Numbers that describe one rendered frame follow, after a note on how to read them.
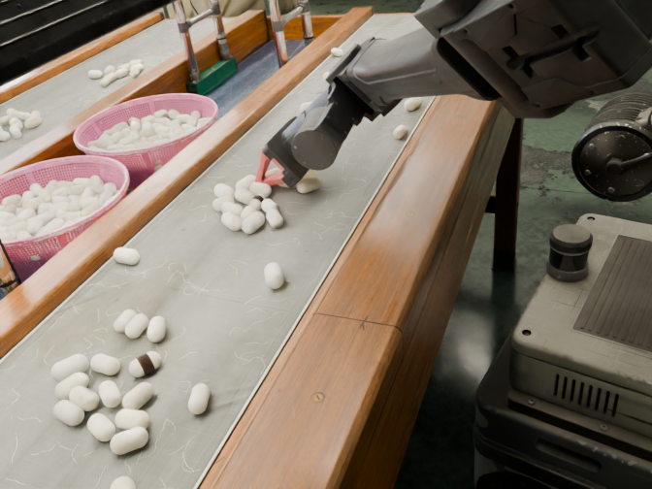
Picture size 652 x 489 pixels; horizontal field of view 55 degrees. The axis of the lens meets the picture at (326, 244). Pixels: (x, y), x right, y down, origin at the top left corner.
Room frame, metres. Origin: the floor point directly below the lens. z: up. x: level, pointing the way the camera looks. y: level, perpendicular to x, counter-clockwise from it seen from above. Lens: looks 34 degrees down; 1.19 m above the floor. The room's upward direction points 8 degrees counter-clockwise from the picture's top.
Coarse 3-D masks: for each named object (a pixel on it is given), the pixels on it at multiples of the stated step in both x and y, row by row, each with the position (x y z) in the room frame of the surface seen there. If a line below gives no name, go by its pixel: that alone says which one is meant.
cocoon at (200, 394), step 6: (198, 384) 0.43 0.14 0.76; (204, 384) 0.43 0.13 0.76; (192, 390) 0.43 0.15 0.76; (198, 390) 0.43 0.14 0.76; (204, 390) 0.43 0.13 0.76; (210, 390) 0.43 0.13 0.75; (192, 396) 0.42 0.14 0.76; (198, 396) 0.42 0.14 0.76; (204, 396) 0.42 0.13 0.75; (192, 402) 0.41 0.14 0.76; (198, 402) 0.41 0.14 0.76; (204, 402) 0.41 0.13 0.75; (192, 408) 0.41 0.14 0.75; (198, 408) 0.41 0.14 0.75; (204, 408) 0.41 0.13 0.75
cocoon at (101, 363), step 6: (102, 354) 0.50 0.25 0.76; (96, 360) 0.49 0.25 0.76; (102, 360) 0.49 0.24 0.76; (108, 360) 0.49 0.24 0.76; (114, 360) 0.49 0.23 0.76; (96, 366) 0.48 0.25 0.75; (102, 366) 0.48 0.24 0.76; (108, 366) 0.48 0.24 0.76; (114, 366) 0.48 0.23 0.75; (102, 372) 0.48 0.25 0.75; (108, 372) 0.48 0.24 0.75; (114, 372) 0.48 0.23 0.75
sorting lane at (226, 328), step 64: (320, 64) 1.39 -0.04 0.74; (256, 128) 1.08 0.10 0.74; (384, 128) 1.00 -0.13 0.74; (192, 192) 0.86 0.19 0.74; (320, 192) 0.81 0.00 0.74; (192, 256) 0.68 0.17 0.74; (256, 256) 0.66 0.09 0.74; (320, 256) 0.64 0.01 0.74; (64, 320) 0.59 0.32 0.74; (192, 320) 0.55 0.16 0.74; (256, 320) 0.54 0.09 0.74; (0, 384) 0.49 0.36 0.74; (128, 384) 0.47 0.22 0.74; (192, 384) 0.45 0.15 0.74; (256, 384) 0.44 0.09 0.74; (0, 448) 0.41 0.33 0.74; (64, 448) 0.39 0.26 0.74; (192, 448) 0.37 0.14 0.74
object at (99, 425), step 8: (96, 416) 0.41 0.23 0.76; (104, 416) 0.41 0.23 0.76; (88, 424) 0.41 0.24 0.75; (96, 424) 0.40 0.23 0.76; (104, 424) 0.40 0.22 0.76; (112, 424) 0.40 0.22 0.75; (96, 432) 0.40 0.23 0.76; (104, 432) 0.39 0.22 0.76; (112, 432) 0.40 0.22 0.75; (104, 440) 0.39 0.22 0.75
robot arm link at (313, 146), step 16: (352, 48) 0.77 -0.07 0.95; (336, 64) 0.79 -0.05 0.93; (336, 80) 0.76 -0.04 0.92; (336, 96) 0.74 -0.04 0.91; (352, 96) 0.76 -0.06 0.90; (320, 112) 0.73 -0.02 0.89; (336, 112) 0.71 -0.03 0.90; (352, 112) 0.73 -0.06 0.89; (368, 112) 0.75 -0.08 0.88; (384, 112) 0.74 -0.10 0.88; (304, 128) 0.70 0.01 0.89; (320, 128) 0.69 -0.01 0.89; (336, 128) 0.69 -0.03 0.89; (304, 144) 0.70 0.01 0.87; (320, 144) 0.69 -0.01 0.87; (336, 144) 0.68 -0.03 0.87; (304, 160) 0.70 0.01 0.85; (320, 160) 0.69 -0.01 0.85
